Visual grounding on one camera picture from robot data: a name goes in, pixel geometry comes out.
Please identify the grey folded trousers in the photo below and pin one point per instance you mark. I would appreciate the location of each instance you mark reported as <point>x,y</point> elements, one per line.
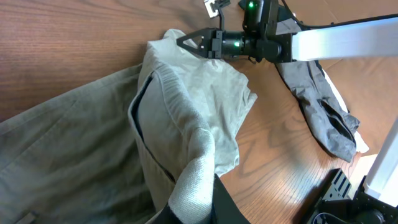
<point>325,111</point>

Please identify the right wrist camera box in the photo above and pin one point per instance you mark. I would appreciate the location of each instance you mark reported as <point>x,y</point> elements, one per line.
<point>213,7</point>

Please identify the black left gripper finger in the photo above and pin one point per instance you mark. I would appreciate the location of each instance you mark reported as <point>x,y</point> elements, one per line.
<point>223,209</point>

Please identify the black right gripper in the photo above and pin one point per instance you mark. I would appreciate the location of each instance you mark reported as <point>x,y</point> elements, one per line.
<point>214,44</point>

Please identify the light green shorts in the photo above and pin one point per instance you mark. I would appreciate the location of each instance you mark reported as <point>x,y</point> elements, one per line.
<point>119,149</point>

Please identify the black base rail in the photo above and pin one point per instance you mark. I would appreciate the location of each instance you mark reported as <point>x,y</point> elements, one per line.
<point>333,204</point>

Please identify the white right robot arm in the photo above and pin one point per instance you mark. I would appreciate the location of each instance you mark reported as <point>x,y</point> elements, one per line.
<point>271,32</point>

